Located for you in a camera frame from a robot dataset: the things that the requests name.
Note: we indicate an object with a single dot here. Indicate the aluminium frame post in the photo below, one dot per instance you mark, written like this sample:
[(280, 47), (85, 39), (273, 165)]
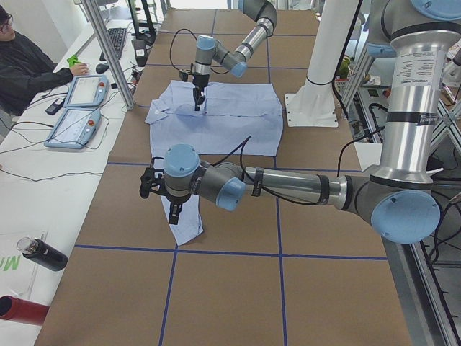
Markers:
[(92, 11)]

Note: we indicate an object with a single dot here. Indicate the black phone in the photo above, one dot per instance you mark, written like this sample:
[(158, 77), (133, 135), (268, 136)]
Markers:
[(55, 106)]

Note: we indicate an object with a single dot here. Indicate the teach pendant tablet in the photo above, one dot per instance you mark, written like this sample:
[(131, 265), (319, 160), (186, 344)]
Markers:
[(87, 91), (74, 128)]

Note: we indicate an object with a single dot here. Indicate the upper teach pendant tablet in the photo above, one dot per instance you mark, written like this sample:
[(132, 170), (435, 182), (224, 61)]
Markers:
[(87, 91)]

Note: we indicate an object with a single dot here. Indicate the black water bottle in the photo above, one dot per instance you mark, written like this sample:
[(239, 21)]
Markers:
[(41, 253)]

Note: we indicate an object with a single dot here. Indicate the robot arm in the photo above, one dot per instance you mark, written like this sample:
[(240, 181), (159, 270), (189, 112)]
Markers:
[(208, 49), (394, 196)]

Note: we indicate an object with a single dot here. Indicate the black keyboard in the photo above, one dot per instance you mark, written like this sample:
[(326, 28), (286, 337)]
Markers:
[(118, 38)]

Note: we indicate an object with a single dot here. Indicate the red bottle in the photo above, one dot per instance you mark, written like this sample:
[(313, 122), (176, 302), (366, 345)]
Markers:
[(23, 311)]

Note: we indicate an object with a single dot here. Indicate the blue striped button shirt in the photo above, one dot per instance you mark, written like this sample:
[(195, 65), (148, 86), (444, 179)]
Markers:
[(231, 113)]

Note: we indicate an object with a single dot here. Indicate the lower teach pendant tablet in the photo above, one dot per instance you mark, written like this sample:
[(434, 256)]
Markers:
[(74, 128)]

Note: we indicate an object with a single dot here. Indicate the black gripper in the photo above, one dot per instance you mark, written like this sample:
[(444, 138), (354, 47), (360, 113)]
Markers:
[(176, 199), (199, 82)]

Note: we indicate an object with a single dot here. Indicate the seated person in black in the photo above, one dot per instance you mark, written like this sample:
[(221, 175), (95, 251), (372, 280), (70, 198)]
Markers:
[(26, 70)]

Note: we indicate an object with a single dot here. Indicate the green plastic tool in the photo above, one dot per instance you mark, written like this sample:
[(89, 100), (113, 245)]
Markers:
[(73, 60)]

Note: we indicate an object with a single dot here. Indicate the black computer mouse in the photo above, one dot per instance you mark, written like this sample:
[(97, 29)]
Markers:
[(101, 68)]

